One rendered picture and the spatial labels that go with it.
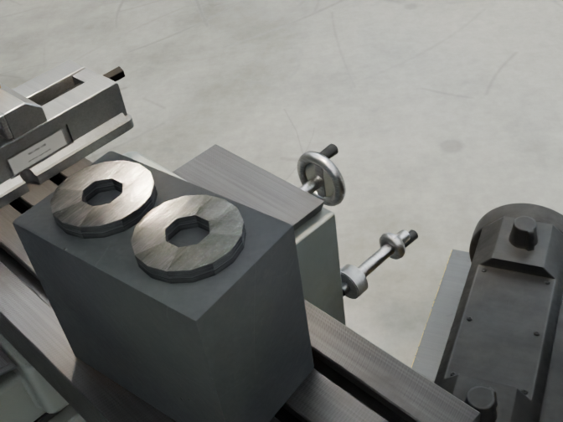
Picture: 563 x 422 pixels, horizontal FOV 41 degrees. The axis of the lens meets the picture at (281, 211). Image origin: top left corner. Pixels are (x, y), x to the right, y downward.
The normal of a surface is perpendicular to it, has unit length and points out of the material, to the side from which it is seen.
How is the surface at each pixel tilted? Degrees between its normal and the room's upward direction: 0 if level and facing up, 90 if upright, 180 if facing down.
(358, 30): 0
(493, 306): 0
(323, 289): 90
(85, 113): 90
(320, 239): 90
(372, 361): 0
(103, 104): 90
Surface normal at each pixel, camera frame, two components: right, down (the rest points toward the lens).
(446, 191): -0.12, -0.75
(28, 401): 0.70, 0.40
